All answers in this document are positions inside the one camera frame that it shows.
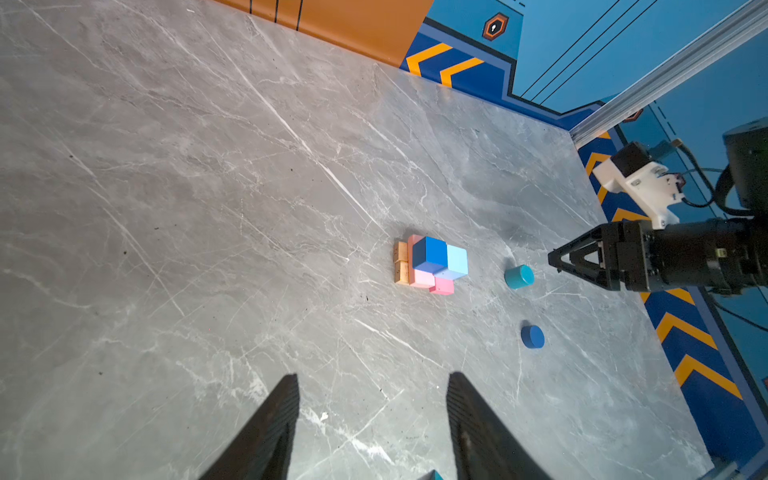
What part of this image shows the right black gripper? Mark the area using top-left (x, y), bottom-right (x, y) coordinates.
top-left (548, 219), bottom-right (767, 296)

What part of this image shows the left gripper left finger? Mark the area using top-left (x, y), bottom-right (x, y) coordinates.
top-left (201, 374), bottom-right (300, 480)

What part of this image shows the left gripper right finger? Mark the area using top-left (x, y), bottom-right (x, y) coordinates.
top-left (446, 371), bottom-right (549, 480)

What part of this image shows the teal cylinder block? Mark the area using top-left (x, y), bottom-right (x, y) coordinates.
top-left (504, 265), bottom-right (535, 290)

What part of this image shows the dark blue cylinder block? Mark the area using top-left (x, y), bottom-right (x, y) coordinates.
top-left (521, 325), bottom-right (546, 349)

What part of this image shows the light blue cube block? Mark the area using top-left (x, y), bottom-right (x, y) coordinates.
top-left (435, 245), bottom-right (469, 281)

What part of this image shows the dark pink rectangular block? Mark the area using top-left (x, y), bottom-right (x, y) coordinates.
top-left (429, 276), bottom-right (455, 296)

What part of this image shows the dark blue cube block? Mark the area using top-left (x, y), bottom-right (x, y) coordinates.
top-left (411, 236), bottom-right (448, 274)

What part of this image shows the light pink rectangular block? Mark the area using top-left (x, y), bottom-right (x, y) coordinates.
top-left (407, 235), bottom-right (435, 289)

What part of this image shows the engraved wood plank block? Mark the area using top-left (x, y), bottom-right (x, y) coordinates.
top-left (394, 261), bottom-right (410, 285)

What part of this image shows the plain wood plank block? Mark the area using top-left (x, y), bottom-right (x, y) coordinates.
top-left (393, 241), bottom-right (408, 263)

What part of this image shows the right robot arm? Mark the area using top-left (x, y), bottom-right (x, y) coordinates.
top-left (548, 119), bottom-right (767, 295)

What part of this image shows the teal cube block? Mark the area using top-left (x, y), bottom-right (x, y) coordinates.
top-left (419, 470), bottom-right (443, 480)

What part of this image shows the right aluminium corner post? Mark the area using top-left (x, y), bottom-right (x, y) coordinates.
top-left (570, 0), bottom-right (767, 149)

